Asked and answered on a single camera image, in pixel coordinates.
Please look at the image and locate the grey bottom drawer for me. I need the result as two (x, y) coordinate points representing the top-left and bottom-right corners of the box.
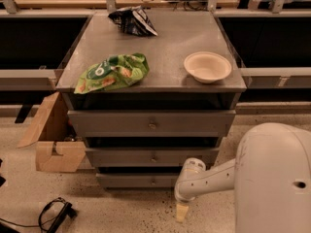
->
(96, 174), (177, 188)

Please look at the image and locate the white paper bowl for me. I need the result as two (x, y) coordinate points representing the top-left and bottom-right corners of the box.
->
(184, 51), (232, 83)

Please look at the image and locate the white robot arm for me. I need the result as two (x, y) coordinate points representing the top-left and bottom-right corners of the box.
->
(174, 123), (311, 233)

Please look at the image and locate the grey top drawer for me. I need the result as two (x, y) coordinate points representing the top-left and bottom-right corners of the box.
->
(68, 110), (235, 137)

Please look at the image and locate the brown cardboard box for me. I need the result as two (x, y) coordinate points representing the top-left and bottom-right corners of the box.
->
(17, 92), (86, 173)

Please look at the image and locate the grey middle drawer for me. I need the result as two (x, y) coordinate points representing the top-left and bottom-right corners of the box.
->
(86, 147), (219, 167)

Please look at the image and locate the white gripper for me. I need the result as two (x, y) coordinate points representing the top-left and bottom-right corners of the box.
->
(174, 157), (206, 223)

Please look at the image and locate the grey drawer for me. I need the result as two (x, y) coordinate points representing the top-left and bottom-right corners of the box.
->
(68, 110), (235, 137)
(96, 174), (177, 188)
(86, 147), (219, 167)

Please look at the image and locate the green chip bag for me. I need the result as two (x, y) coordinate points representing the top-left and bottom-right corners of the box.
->
(74, 53), (150, 94)

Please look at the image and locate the black crumpled snack bag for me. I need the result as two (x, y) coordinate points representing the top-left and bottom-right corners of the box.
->
(108, 6), (157, 37)

